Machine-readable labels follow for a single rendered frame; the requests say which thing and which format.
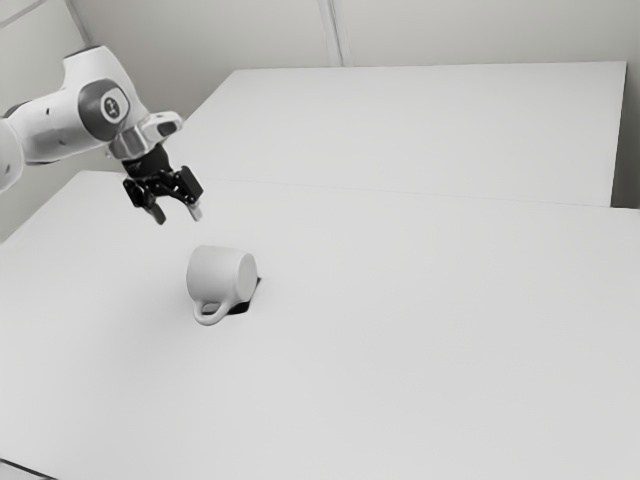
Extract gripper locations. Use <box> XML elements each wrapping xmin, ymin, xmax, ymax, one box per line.
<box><xmin>119</xmin><ymin>144</ymin><xmax>205</xmax><ymax>226</ymax></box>

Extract white mug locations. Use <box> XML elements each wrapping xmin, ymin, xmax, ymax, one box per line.
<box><xmin>185</xmin><ymin>243</ymin><xmax>260</xmax><ymax>327</ymax></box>

